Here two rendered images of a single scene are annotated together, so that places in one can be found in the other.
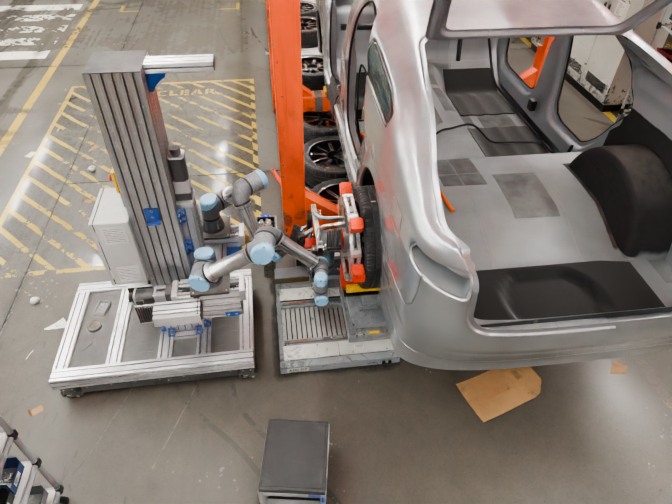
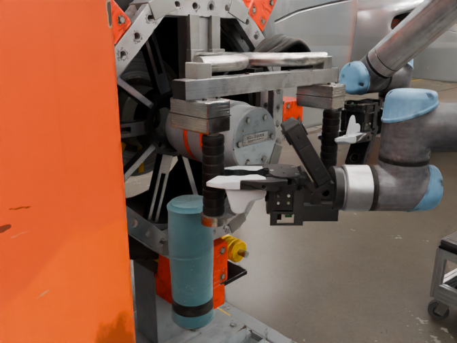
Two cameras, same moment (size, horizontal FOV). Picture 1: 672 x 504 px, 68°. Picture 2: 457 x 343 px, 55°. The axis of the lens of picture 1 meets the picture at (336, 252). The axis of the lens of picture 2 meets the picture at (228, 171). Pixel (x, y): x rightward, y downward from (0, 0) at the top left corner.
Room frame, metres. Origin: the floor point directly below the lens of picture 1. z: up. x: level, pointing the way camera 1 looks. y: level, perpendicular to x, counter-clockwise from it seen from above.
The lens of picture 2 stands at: (2.93, 0.73, 1.04)
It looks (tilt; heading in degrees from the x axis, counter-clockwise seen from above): 17 degrees down; 233
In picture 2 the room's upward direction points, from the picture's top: straight up
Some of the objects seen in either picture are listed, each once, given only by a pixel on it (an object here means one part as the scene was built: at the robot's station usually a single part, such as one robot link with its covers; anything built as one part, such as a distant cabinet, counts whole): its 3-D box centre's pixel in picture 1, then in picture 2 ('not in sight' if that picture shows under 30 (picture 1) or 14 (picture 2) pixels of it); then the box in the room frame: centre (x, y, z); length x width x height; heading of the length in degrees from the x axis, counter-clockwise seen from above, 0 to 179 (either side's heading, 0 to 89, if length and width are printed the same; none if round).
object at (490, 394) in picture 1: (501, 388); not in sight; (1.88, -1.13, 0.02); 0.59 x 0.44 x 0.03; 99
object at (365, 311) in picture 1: (369, 292); (160, 304); (2.44, -0.25, 0.32); 0.40 x 0.30 x 0.28; 9
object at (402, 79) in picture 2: (321, 280); (392, 75); (1.94, 0.08, 0.95); 0.11 x 0.08 x 0.11; 0
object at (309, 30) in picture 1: (303, 31); not in sight; (7.43, 0.54, 0.39); 0.66 x 0.66 x 0.24
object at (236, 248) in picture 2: (364, 287); (207, 237); (2.32, -0.20, 0.51); 0.29 x 0.06 x 0.06; 99
